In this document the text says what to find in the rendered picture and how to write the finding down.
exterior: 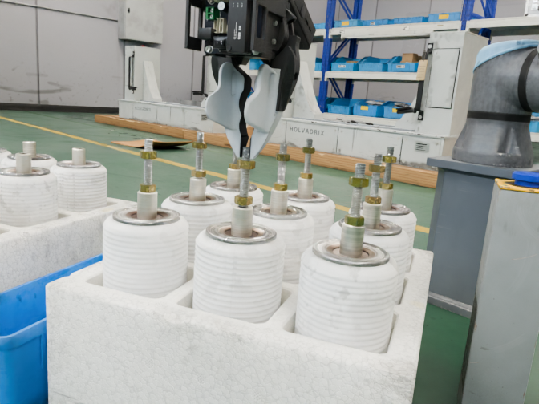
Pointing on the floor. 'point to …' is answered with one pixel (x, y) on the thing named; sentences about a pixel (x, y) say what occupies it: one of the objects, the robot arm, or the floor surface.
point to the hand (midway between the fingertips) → (250, 144)
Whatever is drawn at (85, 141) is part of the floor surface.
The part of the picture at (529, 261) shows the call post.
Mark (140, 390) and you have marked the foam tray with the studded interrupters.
